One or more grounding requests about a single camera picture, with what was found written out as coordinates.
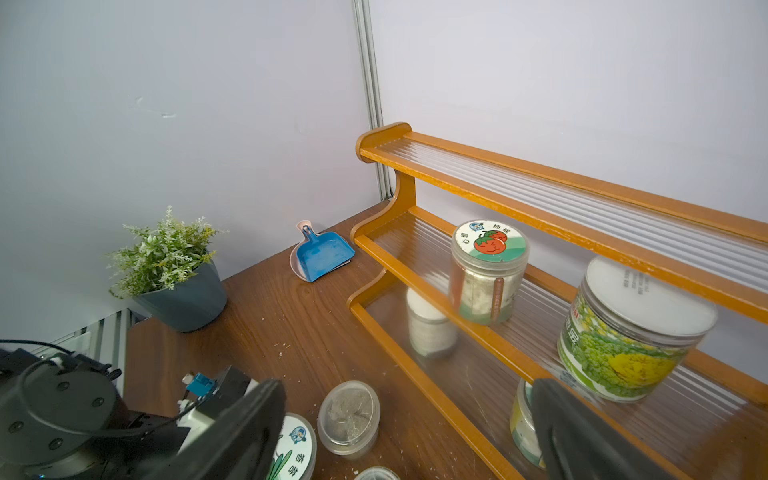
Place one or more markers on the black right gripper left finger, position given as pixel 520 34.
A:
pixel 239 444

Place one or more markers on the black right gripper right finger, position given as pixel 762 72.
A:
pixel 577 443

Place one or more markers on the green mimosa seed jar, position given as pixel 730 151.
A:
pixel 296 450

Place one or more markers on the clear grey seed cup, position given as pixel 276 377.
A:
pixel 349 419

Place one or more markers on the green yellow label jar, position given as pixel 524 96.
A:
pixel 626 332

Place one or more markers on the red seed cup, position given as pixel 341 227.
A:
pixel 377 473

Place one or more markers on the strawberry lid seed jar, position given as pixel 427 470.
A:
pixel 489 260

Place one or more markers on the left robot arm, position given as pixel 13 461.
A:
pixel 63 418

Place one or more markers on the teal-lid jar bottom right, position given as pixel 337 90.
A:
pixel 522 426

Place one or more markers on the white-lid jar bottom left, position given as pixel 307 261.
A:
pixel 430 331

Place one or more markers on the orange wooden three-tier shelf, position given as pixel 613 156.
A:
pixel 568 219

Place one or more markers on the small green potted plant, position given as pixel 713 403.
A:
pixel 169 271

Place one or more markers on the blue plastic dustpan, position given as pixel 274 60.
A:
pixel 320 254

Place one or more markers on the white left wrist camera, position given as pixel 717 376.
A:
pixel 214 396

